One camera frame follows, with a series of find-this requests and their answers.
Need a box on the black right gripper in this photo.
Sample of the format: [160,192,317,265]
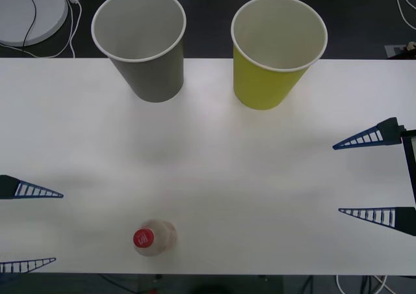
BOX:
[331,117,416,237]

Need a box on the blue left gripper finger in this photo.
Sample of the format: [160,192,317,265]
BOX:
[0,174,64,200]
[0,257,57,274]

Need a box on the clear bottle with red cap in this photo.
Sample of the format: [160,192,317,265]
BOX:
[132,219,178,258]

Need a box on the grey floor socket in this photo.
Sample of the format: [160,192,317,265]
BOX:
[384,42,416,60]

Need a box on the yellow-green plastic bin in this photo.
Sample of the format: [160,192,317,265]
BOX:
[230,0,328,111]

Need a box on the round white disc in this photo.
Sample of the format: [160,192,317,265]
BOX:
[0,0,70,47]

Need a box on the grey plastic bin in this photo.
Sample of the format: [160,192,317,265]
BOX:
[90,0,187,103]

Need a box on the black cable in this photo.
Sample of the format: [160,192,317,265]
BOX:
[12,0,36,47]

